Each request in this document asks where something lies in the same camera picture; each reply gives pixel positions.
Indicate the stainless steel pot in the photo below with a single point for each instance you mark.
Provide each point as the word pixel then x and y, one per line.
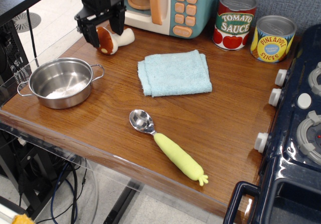
pixel 61 83

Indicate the dark blue toy stove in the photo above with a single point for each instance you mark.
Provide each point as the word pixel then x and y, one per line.
pixel 289 187

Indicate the tomato sauce can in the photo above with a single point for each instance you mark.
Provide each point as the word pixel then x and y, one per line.
pixel 233 22

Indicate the pineapple slices can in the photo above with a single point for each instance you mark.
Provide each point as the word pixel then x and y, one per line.
pixel 272 38

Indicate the plush brown mushroom toy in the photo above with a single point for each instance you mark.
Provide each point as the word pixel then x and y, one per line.
pixel 109 42

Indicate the black table leg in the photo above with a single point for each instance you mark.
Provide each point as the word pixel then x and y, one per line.
pixel 123 202

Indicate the spoon with yellow-green handle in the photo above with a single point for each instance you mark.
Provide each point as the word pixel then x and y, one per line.
pixel 142 122

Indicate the yellow object bottom left corner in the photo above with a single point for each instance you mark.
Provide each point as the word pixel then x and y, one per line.
pixel 22 219

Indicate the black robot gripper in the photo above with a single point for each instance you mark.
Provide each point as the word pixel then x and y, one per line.
pixel 95 12

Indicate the toy microwave teal and cream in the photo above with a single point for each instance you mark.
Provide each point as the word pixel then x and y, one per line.
pixel 179 18

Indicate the light blue folded towel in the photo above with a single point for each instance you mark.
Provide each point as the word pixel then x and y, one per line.
pixel 174 74

